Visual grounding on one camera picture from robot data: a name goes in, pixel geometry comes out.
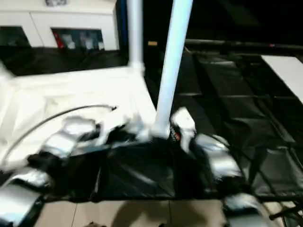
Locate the blue vertical panel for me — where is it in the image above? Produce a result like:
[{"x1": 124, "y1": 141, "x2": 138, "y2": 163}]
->
[{"x1": 117, "y1": 0, "x2": 130, "y2": 52}]

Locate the black work mat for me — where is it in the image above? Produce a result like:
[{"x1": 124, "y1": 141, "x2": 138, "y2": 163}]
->
[{"x1": 0, "y1": 44, "x2": 303, "y2": 204}]

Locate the black floor stand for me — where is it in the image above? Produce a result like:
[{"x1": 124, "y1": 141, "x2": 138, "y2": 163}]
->
[{"x1": 269, "y1": 203, "x2": 303, "y2": 227}]

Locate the black metal rail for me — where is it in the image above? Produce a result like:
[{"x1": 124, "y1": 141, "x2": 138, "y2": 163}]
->
[{"x1": 186, "y1": 39, "x2": 303, "y2": 55}]

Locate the white glass-door cabinet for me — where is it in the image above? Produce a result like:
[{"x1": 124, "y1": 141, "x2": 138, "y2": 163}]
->
[{"x1": 0, "y1": 0, "x2": 120, "y2": 50}]

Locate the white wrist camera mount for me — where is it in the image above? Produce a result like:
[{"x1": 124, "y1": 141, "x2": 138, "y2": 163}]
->
[
  {"x1": 170, "y1": 106, "x2": 196, "y2": 151},
  {"x1": 94, "y1": 118, "x2": 126, "y2": 145}
]

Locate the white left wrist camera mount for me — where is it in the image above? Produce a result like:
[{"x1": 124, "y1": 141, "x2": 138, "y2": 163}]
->
[{"x1": 94, "y1": 118, "x2": 126, "y2": 145}]

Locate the black left wrist camera cable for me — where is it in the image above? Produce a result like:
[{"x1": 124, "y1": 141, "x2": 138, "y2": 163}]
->
[{"x1": 2, "y1": 105, "x2": 118, "y2": 167}]

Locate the grey glossy object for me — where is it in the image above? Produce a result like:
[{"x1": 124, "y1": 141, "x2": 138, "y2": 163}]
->
[{"x1": 45, "y1": 0, "x2": 67, "y2": 7}]

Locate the white flat board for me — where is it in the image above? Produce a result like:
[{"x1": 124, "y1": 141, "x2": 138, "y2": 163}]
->
[{"x1": 260, "y1": 55, "x2": 303, "y2": 105}]

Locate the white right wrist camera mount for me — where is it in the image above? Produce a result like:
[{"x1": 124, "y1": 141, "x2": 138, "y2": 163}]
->
[{"x1": 170, "y1": 106, "x2": 196, "y2": 151}]

